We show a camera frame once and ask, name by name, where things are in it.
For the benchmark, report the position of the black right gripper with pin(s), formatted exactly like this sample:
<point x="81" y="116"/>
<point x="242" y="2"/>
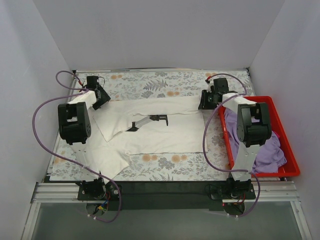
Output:
<point x="205" y="100"/>

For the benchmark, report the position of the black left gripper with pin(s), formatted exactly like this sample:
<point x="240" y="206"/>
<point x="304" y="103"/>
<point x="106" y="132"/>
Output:
<point x="103" y="97"/>

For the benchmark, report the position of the white t shirt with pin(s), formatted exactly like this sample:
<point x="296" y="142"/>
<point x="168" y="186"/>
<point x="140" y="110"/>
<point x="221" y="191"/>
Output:
<point x="144" y="126"/>

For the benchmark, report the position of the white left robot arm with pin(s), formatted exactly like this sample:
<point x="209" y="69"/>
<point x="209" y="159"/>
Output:
<point x="76" y="129"/>

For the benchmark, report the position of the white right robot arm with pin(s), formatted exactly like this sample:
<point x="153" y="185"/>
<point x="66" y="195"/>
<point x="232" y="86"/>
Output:
<point x="253" y="129"/>

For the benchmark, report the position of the floral patterned table mat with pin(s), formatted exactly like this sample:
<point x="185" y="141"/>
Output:
<point x="132" y="85"/>

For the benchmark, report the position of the purple t shirt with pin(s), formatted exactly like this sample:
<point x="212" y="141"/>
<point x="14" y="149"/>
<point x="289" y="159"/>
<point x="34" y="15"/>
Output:
<point x="270" y="156"/>

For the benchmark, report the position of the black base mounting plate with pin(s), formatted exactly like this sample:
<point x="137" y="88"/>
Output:
<point x="164" y="195"/>

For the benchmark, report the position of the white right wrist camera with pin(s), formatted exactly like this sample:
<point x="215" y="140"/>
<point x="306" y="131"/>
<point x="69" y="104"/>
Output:
<point x="210" y="85"/>

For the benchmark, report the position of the aluminium table frame rail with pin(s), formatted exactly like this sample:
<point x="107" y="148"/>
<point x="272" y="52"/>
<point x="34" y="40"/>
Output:
<point x="47" y="193"/>

